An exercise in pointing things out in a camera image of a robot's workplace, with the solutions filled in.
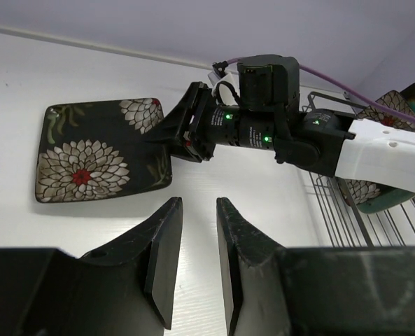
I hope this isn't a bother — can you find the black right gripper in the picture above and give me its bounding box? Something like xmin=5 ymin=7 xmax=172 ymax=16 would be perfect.
xmin=143 ymin=82 xmax=240 ymax=162

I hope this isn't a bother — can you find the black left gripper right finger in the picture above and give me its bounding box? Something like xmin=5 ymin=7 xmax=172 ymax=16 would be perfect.
xmin=216 ymin=197 xmax=284 ymax=335

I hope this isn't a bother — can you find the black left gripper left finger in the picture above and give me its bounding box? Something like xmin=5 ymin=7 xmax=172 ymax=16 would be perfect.
xmin=79 ymin=197 xmax=183 ymax=330

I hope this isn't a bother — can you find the black floral square plate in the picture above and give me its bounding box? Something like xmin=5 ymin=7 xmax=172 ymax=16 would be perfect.
xmin=35 ymin=97 xmax=172 ymax=203

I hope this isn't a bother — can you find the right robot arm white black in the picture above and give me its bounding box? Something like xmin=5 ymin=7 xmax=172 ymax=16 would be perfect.
xmin=144 ymin=55 xmax=415 ymax=193

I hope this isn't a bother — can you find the teal green square plate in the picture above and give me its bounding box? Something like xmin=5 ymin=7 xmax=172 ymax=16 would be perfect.
xmin=346 ymin=83 xmax=415 ymax=214

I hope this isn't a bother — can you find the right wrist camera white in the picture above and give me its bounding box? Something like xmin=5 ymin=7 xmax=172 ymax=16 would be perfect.
xmin=208 ymin=59 xmax=242 ymax=106

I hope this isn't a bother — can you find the grey wire dish rack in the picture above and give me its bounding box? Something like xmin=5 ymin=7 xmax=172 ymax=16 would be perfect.
xmin=307 ymin=91 xmax=415 ymax=249

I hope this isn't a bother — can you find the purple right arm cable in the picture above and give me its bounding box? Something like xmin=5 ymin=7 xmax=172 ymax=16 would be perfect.
xmin=212 ymin=55 xmax=415 ymax=130

